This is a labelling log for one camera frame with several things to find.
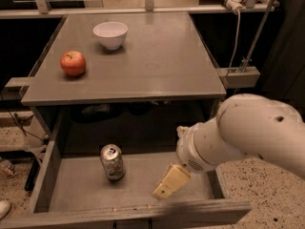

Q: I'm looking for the grey bracket block right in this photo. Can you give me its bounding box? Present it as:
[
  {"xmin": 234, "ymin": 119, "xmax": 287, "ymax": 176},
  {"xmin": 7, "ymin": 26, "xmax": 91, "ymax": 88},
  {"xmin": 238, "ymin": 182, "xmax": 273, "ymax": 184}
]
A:
[{"xmin": 216, "ymin": 67, "xmax": 260, "ymax": 89}]

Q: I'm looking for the dark cabinet right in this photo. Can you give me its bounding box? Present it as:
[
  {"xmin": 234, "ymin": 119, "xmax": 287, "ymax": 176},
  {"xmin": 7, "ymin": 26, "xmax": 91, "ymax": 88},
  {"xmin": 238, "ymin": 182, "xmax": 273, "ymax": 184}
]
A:
[{"xmin": 256, "ymin": 0, "xmax": 305, "ymax": 114}]

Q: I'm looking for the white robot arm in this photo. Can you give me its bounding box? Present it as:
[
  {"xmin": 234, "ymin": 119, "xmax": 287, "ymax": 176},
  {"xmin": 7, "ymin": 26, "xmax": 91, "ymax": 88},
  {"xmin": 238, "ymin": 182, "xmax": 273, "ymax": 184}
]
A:
[{"xmin": 152, "ymin": 94, "xmax": 305, "ymax": 199}]

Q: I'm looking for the white ceramic bowl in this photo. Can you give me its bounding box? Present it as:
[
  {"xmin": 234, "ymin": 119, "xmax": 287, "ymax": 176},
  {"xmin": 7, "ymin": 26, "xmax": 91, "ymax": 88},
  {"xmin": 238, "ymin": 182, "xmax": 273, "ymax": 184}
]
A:
[{"xmin": 93, "ymin": 22, "xmax": 128, "ymax": 50}]

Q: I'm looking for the white power cable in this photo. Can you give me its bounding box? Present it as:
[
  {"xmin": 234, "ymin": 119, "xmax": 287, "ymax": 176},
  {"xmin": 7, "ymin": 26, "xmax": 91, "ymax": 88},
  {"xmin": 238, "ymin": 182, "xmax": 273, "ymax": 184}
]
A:
[{"xmin": 226, "ymin": 9, "xmax": 242, "ymax": 78}]

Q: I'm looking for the grey counter cabinet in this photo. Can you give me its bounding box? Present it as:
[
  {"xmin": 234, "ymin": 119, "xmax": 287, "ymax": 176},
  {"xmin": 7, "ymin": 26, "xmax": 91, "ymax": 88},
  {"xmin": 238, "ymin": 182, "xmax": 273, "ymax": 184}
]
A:
[{"xmin": 20, "ymin": 11, "xmax": 228, "ymax": 135}]

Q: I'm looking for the silver 7up soda can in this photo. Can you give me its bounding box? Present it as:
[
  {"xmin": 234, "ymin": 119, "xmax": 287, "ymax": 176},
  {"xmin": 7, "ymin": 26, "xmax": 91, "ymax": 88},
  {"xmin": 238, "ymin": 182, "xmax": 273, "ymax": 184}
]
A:
[{"xmin": 100, "ymin": 144, "xmax": 125, "ymax": 181}]

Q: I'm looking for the red apple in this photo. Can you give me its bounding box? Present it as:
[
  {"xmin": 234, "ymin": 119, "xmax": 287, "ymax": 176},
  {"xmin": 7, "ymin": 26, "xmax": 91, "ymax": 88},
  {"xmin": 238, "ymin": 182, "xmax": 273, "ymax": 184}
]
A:
[{"xmin": 60, "ymin": 51, "xmax": 87, "ymax": 76}]

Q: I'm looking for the black cable left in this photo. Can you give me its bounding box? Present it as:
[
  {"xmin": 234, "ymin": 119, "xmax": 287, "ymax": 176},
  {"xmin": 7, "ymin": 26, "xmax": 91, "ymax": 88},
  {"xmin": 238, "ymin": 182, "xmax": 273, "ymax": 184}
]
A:
[{"xmin": 0, "ymin": 91, "xmax": 47, "ymax": 143}]

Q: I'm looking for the open grey drawer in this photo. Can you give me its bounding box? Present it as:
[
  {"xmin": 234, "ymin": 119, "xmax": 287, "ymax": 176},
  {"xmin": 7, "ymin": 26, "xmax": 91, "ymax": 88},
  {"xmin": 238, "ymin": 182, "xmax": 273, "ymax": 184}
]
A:
[{"xmin": 1, "ymin": 104, "xmax": 251, "ymax": 229}]

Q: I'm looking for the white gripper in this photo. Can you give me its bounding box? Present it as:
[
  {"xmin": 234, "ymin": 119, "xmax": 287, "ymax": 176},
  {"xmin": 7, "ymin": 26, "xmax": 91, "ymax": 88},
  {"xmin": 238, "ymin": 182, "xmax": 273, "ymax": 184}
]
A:
[{"xmin": 152, "ymin": 121, "xmax": 223, "ymax": 199}]

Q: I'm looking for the metal diagonal rod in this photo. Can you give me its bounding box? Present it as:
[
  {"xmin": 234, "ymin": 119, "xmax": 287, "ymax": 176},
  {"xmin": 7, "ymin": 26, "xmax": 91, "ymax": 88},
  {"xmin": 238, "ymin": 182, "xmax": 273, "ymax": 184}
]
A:
[{"xmin": 238, "ymin": 0, "xmax": 275, "ymax": 73}]

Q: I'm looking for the plastic bottle on floor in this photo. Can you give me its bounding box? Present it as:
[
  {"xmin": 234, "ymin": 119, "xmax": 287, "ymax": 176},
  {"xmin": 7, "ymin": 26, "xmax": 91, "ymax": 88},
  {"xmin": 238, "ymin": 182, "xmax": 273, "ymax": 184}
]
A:
[{"xmin": 0, "ymin": 158, "xmax": 16, "ymax": 177}]

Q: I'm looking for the white shoe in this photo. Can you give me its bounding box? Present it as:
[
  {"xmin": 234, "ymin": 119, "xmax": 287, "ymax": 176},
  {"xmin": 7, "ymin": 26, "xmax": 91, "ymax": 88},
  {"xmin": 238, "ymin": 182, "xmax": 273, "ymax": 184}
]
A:
[{"xmin": 0, "ymin": 200, "xmax": 11, "ymax": 220}]

